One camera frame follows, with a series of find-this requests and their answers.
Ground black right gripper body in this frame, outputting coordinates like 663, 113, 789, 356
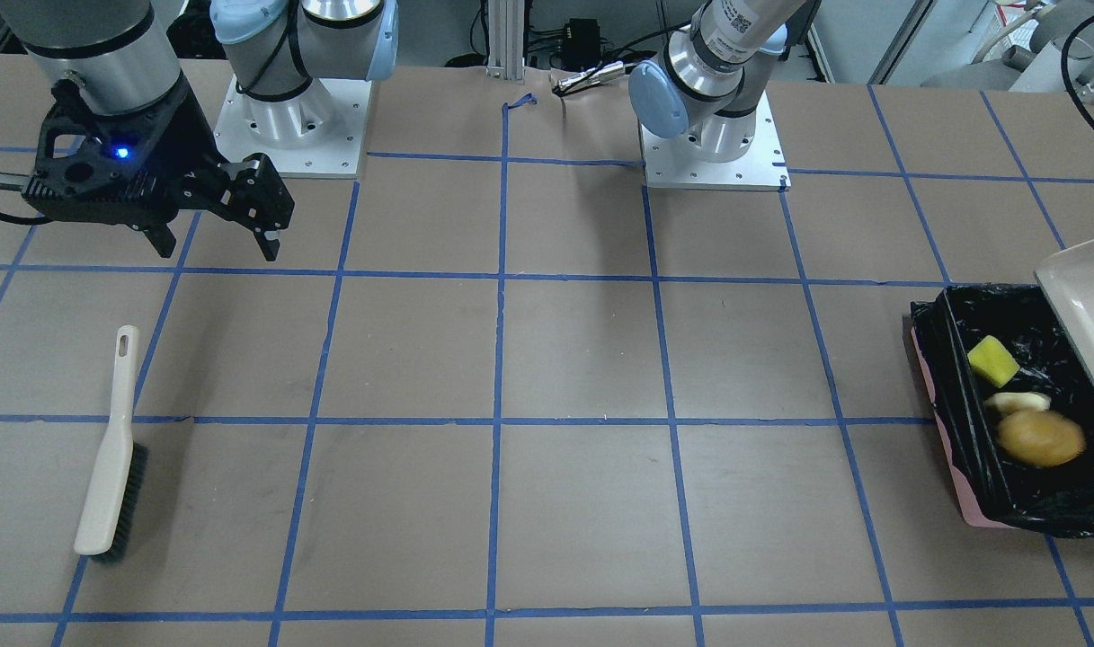
22, 73, 238, 233

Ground white hand brush black bristles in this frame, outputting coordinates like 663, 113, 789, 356
74, 326, 149, 563

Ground yellow green sponge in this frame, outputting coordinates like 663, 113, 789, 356
966, 335, 1022, 388

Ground yellow potato with peel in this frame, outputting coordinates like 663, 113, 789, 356
984, 392, 1089, 467

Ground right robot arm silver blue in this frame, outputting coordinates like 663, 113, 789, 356
0, 1, 399, 261

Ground bin with black trash bag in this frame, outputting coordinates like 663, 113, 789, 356
910, 284, 1094, 539

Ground black power box behind table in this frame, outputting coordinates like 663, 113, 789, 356
559, 18, 601, 70

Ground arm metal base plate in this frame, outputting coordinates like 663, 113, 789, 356
638, 92, 792, 190
214, 78, 377, 180

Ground aluminium frame post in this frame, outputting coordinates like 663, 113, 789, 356
485, 0, 529, 84

